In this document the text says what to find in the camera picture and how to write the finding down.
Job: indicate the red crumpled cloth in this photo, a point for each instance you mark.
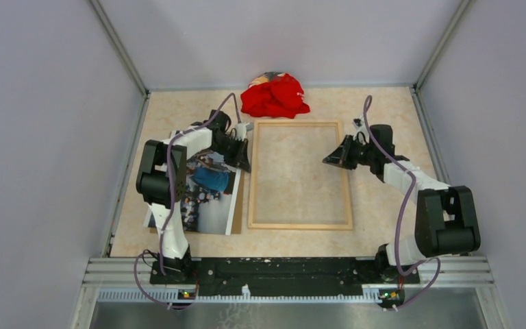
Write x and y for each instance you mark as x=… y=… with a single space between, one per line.
x=274 y=95

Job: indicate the light wooden picture frame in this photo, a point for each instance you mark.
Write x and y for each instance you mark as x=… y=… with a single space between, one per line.
x=299 y=225

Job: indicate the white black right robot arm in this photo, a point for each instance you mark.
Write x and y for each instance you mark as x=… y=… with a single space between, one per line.
x=435 y=219

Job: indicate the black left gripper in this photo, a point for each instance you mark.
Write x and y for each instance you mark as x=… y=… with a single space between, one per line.
x=240 y=157

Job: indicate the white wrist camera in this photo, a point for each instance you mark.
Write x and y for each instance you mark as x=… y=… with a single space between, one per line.
x=241 y=130
x=361 y=132

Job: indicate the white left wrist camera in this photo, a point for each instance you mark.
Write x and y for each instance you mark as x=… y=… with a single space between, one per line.
x=241 y=130

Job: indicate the printed colour photo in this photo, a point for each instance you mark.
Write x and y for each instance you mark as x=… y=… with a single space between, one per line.
x=192 y=179

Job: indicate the brown cardboard backing board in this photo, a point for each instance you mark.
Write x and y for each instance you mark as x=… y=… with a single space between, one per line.
x=239 y=204

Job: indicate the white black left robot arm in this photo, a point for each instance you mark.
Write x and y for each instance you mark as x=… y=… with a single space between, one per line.
x=161 y=180

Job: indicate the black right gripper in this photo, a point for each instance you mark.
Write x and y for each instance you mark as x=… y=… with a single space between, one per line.
x=341 y=155

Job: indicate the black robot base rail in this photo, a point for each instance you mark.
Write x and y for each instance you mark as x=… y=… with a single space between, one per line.
x=278 y=277

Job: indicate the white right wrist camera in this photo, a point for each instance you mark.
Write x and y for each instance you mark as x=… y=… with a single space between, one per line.
x=361 y=132

